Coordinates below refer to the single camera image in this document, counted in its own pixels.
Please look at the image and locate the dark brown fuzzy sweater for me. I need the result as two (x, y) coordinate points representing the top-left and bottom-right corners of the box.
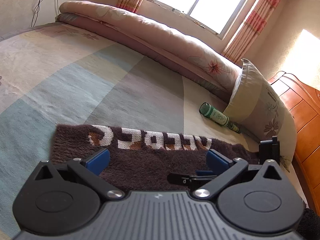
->
(50, 125), (258, 192)

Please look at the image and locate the striped pastel bed sheet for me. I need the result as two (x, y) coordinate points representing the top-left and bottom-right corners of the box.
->
(0, 21), (308, 240)

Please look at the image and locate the green glass bottle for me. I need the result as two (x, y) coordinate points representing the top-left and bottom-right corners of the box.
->
(199, 102), (240, 133)

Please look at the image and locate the pink floral folded quilt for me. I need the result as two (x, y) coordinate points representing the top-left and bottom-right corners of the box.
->
(56, 1), (241, 101)

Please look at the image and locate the pink striped right curtain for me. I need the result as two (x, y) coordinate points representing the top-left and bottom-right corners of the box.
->
(222, 0), (281, 63)

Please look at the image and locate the floral cream pillow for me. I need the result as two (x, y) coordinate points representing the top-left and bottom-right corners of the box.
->
(223, 59), (297, 170)

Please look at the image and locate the orange wooden headboard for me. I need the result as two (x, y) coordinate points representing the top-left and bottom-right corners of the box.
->
(268, 71), (319, 213)

